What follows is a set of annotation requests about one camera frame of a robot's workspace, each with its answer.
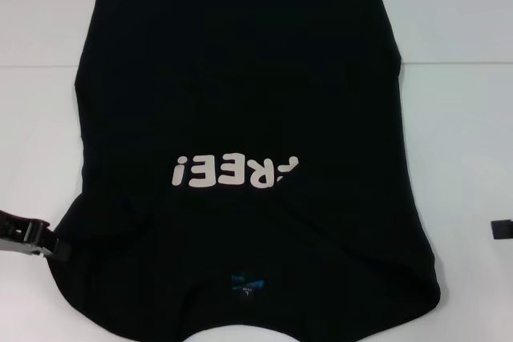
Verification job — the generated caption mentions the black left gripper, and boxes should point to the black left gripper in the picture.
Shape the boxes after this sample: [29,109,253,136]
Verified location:
[0,208,62,262]

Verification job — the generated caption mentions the black shirt with FREE print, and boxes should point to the black shirt with FREE print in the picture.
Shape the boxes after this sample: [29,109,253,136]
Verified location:
[46,0,442,342]

